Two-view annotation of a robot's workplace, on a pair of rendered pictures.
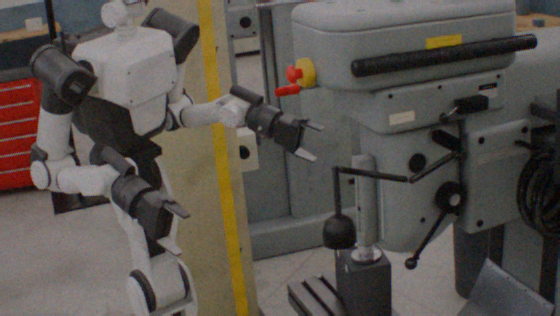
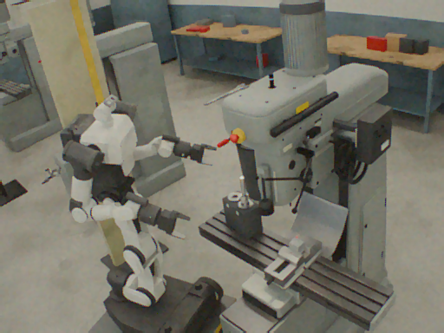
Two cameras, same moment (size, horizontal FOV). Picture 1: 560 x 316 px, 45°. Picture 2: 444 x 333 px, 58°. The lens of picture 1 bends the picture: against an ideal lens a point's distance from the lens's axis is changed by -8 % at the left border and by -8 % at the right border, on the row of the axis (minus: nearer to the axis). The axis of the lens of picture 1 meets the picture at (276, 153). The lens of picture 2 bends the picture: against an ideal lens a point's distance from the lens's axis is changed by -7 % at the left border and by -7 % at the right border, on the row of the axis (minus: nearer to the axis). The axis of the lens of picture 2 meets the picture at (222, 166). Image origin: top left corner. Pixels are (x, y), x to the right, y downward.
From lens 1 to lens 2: 0.70 m
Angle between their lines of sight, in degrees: 22
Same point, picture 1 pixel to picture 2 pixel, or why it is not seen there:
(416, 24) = (291, 102)
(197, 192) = not seen: hidden behind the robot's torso
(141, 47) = (120, 128)
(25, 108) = not seen: outside the picture
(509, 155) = (326, 148)
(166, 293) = (148, 252)
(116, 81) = (115, 153)
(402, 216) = (286, 190)
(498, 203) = (323, 171)
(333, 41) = (259, 121)
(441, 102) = (301, 134)
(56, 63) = (82, 152)
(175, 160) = not seen: hidden behind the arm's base
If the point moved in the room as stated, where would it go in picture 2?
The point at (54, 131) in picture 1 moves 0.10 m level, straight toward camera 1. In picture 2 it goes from (86, 189) to (96, 197)
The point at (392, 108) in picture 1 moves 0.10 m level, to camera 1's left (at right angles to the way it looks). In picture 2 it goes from (284, 145) to (263, 153)
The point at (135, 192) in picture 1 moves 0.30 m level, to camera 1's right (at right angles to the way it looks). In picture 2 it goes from (155, 213) to (218, 188)
